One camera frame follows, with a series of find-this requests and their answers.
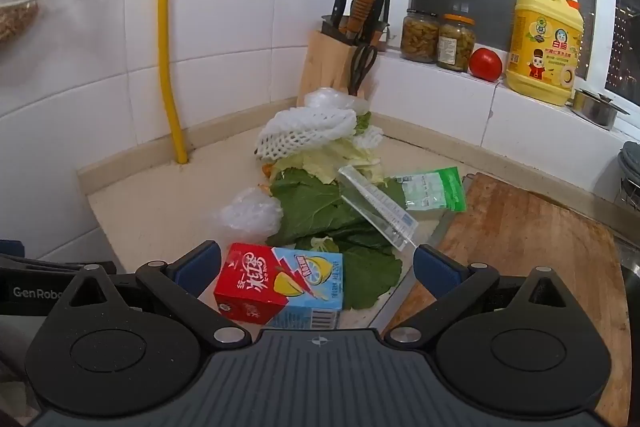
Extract white foam fruit net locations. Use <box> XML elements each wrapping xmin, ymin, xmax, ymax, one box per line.
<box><xmin>253</xmin><ymin>104</ymin><xmax>357</xmax><ymax>164</ymax></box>

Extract green and white packet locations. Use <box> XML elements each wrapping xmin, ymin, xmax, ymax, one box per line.
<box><xmin>395</xmin><ymin>167</ymin><xmax>467</xmax><ymax>214</ymax></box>

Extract small steel pot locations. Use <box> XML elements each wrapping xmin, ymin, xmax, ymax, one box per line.
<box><xmin>570</xmin><ymin>88</ymin><xmax>631</xmax><ymax>130</ymax></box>

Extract large green vegetable leaf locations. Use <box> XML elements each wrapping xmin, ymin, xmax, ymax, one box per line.
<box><xmin>267</xmin><ymin>169</ymin><xmax>406</xmax><ymax>249</ymax></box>

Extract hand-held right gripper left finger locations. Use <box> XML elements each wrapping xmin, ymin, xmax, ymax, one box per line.
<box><xmin>47</xmin><ymin>241</ymin><xmax>251</xmax><ymax>350</ymax></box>

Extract wooden cutting board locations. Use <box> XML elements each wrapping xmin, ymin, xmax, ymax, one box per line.
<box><xmin>385</xmin><ymin>172</ymin><xmax>633</xmax><ymax>427</ymax></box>

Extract clear plastic blister package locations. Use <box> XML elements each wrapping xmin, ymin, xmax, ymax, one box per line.
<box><xmin>336</xmin><ymin>165</ymin><xmax>419</xmax><ymax>252</ymax></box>

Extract metal dish rack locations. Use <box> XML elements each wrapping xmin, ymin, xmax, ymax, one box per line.
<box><xmin>616</xmin><ymin>139</ymin><xmax>640</xmax><ymax>208</ymax></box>

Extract orange lid pickle jar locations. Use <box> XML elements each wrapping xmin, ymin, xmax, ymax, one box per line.
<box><xmin>436</xmin><ymin>13</ymin><xmax>477</xmax><ymax>72</ymax></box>

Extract pale cabbage leaves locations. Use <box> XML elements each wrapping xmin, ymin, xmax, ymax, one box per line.
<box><xmin>272</xmin><ymin>112</ymin><xmax>387</xmax><ymax>186</ymax></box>

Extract yellow detergent pump bottle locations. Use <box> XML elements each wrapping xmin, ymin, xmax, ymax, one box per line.
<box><xmin>505</xmin><ymin>0</ymin><xmax>585</xmax><ymax>108</ymax></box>

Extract small white foam net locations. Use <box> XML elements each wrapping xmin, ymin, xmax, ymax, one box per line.
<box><xmin>350</xmin><ymin>126</ymin><xmax>385</xmax><ymax>148</ymax></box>

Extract red tomato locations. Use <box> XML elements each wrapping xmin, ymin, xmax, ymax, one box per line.
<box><xmin>468</xmin><ymin>48</ymin><xmax>503</xmax><ymax>82</ymax></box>

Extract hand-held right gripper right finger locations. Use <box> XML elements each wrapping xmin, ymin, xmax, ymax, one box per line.
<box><xmin>384</xmin><ymin>244</ymin><xmax>593</xmax><ymax>350</ymax></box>

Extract wooden knife block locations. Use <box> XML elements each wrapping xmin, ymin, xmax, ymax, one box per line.
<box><xmin>298</xmin><ymin>29</ymin><xmax>381</xmax><ymax>108</ymax></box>

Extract red and blue drink carton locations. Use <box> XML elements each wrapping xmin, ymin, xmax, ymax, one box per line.
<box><xmin>214</xmin><ymin>243</ymin><xmax>345</xmax><ymax>330</ymax></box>

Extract dark lid pickle jar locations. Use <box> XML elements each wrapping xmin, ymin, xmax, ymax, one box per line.
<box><xmin>400</xmin><ymin>9</ymin><xmax>441</xmax><ymax>64</ymax></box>

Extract black handled knife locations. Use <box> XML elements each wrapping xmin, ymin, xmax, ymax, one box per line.
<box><xmin>330</xmin><ymin>0</ymin><xmax>352</xmax><ymax>32</ymax></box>
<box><xmin>367</xmin><ymin>0</ymin><xmax>385</xmax><ymax>46</ymax></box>

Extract black kitchen scissors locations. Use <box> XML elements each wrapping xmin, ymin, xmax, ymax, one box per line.
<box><xmin>349</xmin><ymin>44</ymin><xmax>379</xmax><ymax>96</ymax></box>

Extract brown wooden handled knife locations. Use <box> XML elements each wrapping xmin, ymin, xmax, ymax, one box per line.
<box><xmin>345</xmin><ymin>0</ymin><xmax>377</xmax><ymax>46</ymax></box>

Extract yellow pipe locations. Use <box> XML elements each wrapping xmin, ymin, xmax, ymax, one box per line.
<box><xmin>157</xmin><ymin>0</ymin><xmax>190</xmax><ymax>164</ymax></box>

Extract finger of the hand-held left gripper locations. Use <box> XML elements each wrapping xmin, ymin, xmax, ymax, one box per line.
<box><xmin>0</xmin><ymin>241</ymin><xmax>118</xmax><ymax>277</ymax></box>

